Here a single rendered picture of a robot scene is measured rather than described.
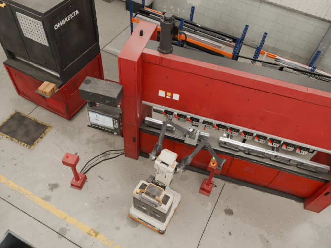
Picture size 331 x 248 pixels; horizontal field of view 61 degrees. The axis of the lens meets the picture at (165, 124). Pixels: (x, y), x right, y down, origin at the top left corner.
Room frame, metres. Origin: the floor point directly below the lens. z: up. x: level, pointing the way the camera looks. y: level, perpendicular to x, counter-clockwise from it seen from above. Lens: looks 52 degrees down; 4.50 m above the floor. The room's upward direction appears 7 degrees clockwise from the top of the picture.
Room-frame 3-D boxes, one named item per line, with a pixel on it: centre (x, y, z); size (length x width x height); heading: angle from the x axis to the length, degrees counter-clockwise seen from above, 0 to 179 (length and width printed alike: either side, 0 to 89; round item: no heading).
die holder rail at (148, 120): (2.84, 0.09, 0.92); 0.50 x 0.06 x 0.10; 79
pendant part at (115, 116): (2.41, 0.83, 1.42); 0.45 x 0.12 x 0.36; 80
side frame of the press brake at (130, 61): (3.09, 0.47, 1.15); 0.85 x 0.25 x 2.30; 169
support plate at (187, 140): (2.59, -0.43, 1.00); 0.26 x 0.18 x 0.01; 169
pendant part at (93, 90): (2.50, 0.87, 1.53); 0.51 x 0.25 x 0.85; 80
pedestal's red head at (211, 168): (2.28, -0.85, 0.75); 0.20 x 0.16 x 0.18; 72
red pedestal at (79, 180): (2.08, 1.35, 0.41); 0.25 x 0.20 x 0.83; 169
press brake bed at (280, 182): (2.57, -1.08, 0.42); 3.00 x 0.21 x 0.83; 79
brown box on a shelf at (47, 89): (3.20, 2.04, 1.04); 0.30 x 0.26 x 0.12; 68
